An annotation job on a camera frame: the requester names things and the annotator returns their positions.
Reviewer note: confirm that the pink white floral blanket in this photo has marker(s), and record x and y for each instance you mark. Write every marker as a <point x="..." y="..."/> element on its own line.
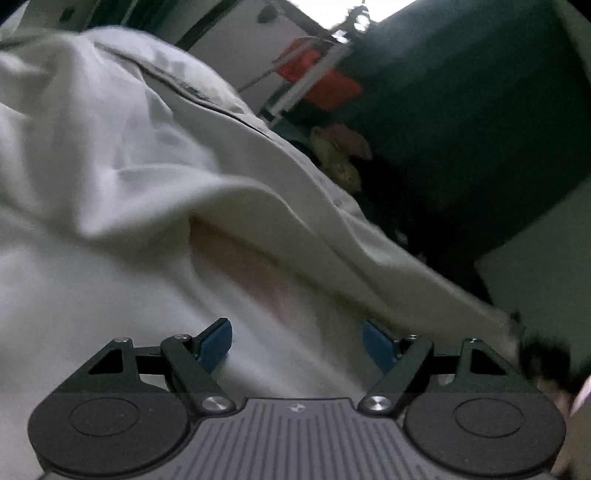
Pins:
<point x="277" y="300"/>

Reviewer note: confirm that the tan crumpled object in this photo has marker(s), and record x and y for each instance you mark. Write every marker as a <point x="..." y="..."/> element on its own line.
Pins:
<point x="346" y="138"/>

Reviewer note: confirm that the narrow teal curtain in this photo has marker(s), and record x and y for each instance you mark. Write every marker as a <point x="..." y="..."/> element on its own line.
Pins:
<point x="152" y="18"/>

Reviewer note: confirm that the bright window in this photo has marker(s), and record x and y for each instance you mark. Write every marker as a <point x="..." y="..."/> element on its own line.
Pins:
<point x="332" y="11"/>

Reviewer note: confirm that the white garment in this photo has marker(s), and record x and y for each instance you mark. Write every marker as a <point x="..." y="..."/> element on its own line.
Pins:
<point x="115" y="161"/>

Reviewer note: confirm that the brown plush toy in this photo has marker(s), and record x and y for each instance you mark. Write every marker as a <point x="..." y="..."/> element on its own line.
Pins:
<point x="344" y="173"/>

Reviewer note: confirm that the red cloth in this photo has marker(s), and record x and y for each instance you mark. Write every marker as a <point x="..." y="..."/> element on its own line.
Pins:
<point x="332" y="90"/>

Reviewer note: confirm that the wide teal curtain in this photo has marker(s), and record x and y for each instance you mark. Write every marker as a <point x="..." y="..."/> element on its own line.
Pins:
<point x="461" y="115"/>

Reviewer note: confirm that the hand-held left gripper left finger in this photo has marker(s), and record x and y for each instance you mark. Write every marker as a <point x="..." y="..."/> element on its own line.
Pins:
<point x="216" y="344"/>

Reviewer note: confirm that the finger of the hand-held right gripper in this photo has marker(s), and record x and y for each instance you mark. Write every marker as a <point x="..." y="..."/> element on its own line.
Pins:
<point x="545" y="353"/>

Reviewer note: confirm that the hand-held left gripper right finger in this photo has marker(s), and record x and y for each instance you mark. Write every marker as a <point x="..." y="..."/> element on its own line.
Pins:
<point x="377" y="346"/>

